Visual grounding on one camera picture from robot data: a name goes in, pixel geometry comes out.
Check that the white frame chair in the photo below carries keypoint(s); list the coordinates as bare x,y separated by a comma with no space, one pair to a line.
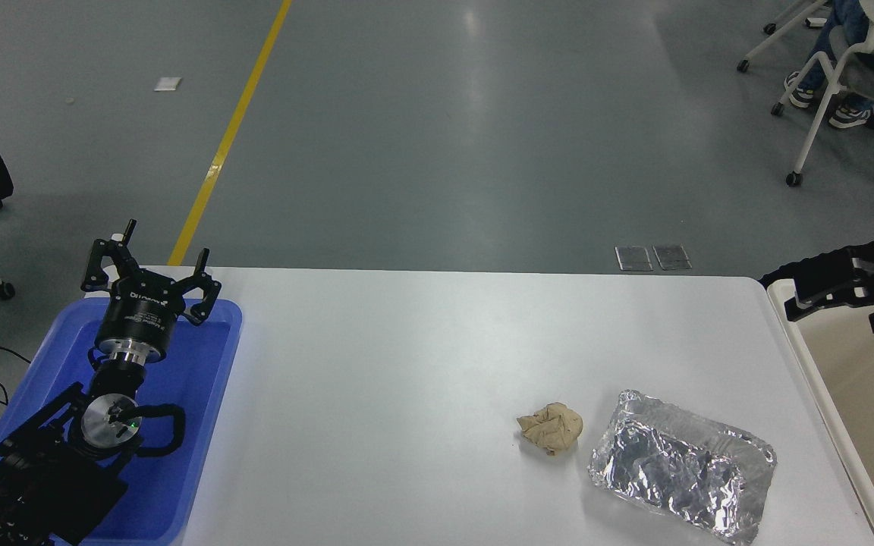
831,80

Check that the crumpled tan paper ball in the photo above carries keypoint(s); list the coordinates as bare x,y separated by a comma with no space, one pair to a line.
551,428

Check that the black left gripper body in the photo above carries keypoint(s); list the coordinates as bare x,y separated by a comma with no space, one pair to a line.
137,318

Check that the large pale bin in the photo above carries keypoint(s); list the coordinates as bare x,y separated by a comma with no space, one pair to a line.
862,394

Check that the foil tray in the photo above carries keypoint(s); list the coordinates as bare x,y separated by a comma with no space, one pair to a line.
672,462

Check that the blue plastic tray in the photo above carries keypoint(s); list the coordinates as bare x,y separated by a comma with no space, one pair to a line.
194,394

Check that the metal floor plate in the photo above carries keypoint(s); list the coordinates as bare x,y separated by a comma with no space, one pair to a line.
633,258
672,257

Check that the white chair legs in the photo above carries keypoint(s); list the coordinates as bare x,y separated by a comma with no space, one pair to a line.
774,39

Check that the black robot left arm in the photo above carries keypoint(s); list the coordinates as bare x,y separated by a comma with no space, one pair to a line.
50,485

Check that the white paper scrap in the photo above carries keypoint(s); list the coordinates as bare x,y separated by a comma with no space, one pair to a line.
168,84

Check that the seated person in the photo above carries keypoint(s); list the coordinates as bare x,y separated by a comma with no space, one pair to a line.
843,23

